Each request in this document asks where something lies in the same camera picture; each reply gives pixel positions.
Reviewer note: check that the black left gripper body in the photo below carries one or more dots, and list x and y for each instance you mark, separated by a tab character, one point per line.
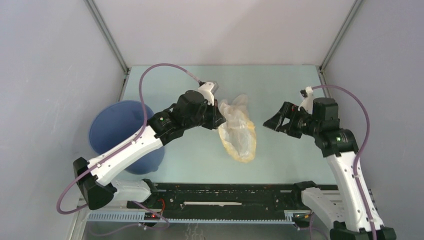
205	118

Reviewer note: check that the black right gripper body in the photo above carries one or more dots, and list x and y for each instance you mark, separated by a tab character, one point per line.
300	123

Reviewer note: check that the translucent yellowish trash bag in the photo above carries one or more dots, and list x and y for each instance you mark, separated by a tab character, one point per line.
238	134

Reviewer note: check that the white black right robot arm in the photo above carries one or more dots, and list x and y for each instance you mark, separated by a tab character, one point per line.
359	219

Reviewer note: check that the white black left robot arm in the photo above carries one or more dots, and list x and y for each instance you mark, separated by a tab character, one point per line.
95	177

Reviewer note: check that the blue plastic trash bin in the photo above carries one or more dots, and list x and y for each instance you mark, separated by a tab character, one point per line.
118	122

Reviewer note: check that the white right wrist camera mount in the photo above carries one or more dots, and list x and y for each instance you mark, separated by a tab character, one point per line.
308	99

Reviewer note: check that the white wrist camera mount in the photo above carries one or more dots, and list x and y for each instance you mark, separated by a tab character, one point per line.
308	99
208	89

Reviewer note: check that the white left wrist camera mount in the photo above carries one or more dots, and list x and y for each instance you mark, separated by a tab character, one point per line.
208	89

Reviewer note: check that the right corner aluminium post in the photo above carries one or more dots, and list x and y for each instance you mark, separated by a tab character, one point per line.
357	4

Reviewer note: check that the corner aluminium post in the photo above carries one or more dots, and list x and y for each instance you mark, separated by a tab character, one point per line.
106	33
357	4

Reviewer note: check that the left corner aluminium post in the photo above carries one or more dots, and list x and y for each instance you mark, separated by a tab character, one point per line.
106	33

